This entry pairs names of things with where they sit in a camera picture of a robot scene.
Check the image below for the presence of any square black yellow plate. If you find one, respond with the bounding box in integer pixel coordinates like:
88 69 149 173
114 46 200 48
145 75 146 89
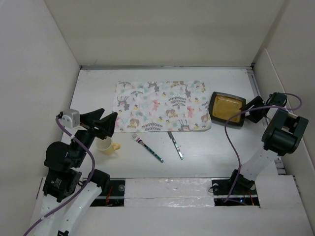
208 91 246 123

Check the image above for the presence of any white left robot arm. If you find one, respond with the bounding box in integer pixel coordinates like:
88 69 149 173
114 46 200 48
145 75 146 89
34 108 118 236

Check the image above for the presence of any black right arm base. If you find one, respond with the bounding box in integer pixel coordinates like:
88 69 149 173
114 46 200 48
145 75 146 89
208 178 260 207

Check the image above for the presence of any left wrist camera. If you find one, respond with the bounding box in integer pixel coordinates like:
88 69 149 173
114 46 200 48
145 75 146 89
60 109 80 129

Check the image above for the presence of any floral patterned cloth placemat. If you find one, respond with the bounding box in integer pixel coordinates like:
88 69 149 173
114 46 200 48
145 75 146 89
113 81 212 133

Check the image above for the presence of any fork with patterned handle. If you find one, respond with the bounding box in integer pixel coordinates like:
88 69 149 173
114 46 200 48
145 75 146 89
132 133 164 163

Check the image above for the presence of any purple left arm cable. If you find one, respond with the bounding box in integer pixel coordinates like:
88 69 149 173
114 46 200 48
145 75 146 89
24 115 96 236

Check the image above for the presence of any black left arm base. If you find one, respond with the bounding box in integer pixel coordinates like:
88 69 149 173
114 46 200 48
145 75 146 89
90 178 126 207

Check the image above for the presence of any knife with patterned handle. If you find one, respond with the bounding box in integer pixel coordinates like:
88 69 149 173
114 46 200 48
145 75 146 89
167 131 184 160

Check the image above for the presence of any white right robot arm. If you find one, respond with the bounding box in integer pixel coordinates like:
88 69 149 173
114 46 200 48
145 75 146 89
226 92 309 194

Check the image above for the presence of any yellow ceramic mug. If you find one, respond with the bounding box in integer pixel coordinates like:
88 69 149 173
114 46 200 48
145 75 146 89
95 137 121 155

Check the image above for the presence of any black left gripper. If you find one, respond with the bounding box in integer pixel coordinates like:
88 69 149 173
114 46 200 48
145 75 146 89
72 107 117 166

